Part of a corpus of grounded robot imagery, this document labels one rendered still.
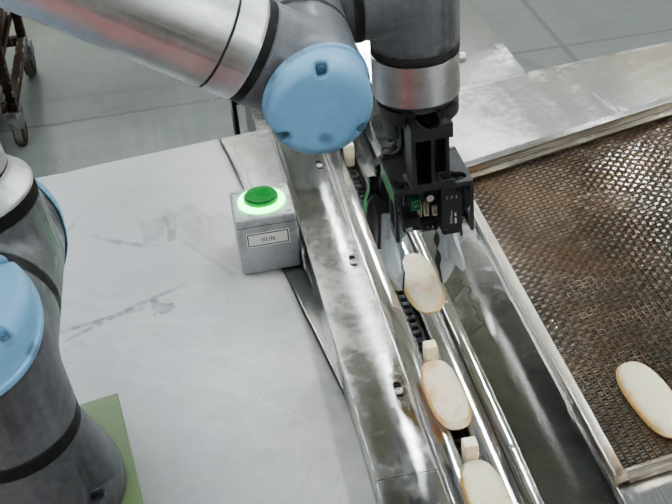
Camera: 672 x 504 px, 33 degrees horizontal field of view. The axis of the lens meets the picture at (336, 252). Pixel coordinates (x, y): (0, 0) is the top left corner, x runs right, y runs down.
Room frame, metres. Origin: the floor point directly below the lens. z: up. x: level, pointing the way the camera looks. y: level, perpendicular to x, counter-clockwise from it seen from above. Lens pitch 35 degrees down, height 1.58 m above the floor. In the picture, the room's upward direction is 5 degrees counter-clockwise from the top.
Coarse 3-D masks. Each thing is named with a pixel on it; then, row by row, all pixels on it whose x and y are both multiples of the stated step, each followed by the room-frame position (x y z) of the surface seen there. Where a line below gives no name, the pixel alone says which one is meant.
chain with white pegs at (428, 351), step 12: (348, 144) 1.27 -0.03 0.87; (348, 156) 1.26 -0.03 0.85; (348, 168) 1.25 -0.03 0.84; (360, 180) 1.22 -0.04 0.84; (360, 192) 1.20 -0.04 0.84; (396, 288) 0.98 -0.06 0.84; (408, 300) 0.96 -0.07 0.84; (408, 312) 0.95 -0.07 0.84; (408, 324) 0.92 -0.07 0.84; (420, 324) 0.92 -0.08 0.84; (420, 336) 0.91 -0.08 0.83; (420, 348) 0.88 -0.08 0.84; (432, 348) 0.85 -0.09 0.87; (456, 432) 0.76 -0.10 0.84; (456, 444) 0.74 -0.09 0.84; (468, 444) 0.71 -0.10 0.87; (468, 456) 0.71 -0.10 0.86
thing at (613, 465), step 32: (608, 128) 1.15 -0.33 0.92; (512, 160) 1.13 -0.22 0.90; (544, 160) 1.12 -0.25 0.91; (576, 160) 1.11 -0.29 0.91; (544, 192) 1.06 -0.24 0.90; (576, 192) 1.04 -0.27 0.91; (608, 192) 1.03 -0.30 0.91; (640, 192) 1.02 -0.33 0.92; (480, 224) 1.02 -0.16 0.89; (512, 224) 1.01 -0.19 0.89; (544, 224) 1.00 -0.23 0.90; (576, 224) 0.98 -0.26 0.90; (608, 224) 0.97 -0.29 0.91; (640, 224) 0.96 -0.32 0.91; (512, 256) 0.96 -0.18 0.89; (544, 256) 0.94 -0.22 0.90; (576, 256) 0.93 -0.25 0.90; (640, 256) 0.91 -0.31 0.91; (512, 288) 0.89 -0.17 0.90; (544, 288) 0.90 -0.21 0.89; (640, 288) 0.86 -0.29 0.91; (576, 320) 0.84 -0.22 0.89; (544, 352) 0.80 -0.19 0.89; (640, 352) 0.77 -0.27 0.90; (576, 384) 0.75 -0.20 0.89; (608, 448) 0.67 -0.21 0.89; (640, 448) 0.66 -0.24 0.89
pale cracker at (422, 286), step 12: (408, 264) 0.90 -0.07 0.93; (420, 264) 0.90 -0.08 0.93; (408, 276) 0.89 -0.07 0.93; (420, 276) 0.88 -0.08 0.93; (432, 276) 0.88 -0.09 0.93; (408, 288) 0.87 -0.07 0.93; (420, 288) 0.86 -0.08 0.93; (432, 288) 0.86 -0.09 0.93; (420, 300) 0.85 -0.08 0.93; (432, 300) 0.85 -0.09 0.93; (444, 300) 0.85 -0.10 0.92; (432, 312) 0.83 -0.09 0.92
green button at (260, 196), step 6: (258, 186) 1.12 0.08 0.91; (264, 186) 1.12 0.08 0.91; (246, 192) 1.11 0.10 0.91; (252, 192) 1.11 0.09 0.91; (258, 192) 1.11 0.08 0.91; (264, 192) 1.11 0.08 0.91; (270, 192) 1.11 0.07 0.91; (276, 192) 1.11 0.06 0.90; (246, 198) 1.10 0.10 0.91; (252, 198) 1.10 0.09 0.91; (258, 198) 1.09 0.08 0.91; (264, 198) 1.09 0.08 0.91; (270, 198) 1.09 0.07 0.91; (276, 198) 1.10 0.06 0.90; (246, 204) 1.09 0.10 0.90; (252, 204) 1.09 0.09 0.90; (258, 204) 1.08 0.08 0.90; (264, 204) 1.09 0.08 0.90; (270, 204) 1.09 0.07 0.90
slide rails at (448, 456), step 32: (352, 192) 1.18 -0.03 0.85; (352, 224) 1.11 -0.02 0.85; (384, 288) 0.98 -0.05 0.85; (416, 352) 0.86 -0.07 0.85; (448, 352) 0.86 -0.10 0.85; (416, 384) 0.82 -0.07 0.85; (480, 416) 0.76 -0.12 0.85; (448, 448) 0.73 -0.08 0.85; (480, 448) 0.72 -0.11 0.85; (448, 480) 0.69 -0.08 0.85; (512, 480) 0.68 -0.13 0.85
